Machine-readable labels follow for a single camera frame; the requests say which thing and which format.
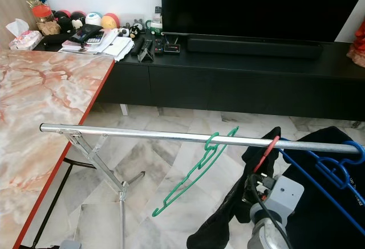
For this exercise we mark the black garment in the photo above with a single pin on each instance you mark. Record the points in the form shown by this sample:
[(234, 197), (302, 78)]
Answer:
[(228, 209)]

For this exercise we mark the blue plastic hanger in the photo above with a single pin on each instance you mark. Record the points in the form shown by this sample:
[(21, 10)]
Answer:
[(333, 165)]

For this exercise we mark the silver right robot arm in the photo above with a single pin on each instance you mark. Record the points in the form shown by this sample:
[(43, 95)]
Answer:
[(265, 237)]

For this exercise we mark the green plastic hanger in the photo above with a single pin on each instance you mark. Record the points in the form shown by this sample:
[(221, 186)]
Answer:
[(209, 146)]

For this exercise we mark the black television console cabinet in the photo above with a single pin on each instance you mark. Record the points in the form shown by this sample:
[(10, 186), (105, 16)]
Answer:
[(234, 86)]

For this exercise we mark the silver metal clothes rack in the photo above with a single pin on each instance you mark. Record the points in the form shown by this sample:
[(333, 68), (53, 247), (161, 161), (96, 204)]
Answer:
[(148, 135)]

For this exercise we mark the black soundbar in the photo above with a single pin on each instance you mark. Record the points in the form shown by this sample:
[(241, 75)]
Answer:
[(254, 48)]

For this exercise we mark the orange marble pattern table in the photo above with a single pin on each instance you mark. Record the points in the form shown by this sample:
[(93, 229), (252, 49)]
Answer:
[(45, 106)]

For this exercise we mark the small black router box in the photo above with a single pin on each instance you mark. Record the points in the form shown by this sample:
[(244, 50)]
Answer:
[(171, 47)]

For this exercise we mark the pink tissue box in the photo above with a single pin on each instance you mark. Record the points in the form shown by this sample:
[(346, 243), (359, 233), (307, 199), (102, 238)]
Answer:
[(25, 39)]

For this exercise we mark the black remote control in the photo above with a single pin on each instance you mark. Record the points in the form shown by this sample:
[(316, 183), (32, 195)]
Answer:
[(145, 48)]

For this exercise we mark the black flat television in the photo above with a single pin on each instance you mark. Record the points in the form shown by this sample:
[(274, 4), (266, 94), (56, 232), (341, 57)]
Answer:
[(262, 4)]

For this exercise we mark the green mug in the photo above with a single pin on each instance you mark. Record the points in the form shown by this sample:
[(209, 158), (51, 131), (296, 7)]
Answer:
[(154, 28)]

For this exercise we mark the clear plastic bottle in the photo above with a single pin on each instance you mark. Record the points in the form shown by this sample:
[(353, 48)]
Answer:
[(157, 14)]

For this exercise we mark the light wooden cabinet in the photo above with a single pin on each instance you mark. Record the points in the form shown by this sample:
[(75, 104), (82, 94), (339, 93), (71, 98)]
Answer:
[(14, 4)]

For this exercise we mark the red lid jar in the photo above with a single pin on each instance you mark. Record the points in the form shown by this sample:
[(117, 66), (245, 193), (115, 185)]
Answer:
[(43, 13)]

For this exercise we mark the black red round toy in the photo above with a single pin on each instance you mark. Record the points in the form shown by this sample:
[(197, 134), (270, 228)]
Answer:
[(77, 16), (61, 16)]

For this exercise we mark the yellow red round toy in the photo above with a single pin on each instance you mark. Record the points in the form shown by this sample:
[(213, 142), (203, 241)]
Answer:
[(110, 21)]

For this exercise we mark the white teal round device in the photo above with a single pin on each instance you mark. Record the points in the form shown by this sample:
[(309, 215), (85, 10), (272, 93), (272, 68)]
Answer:
[(93, 20)]

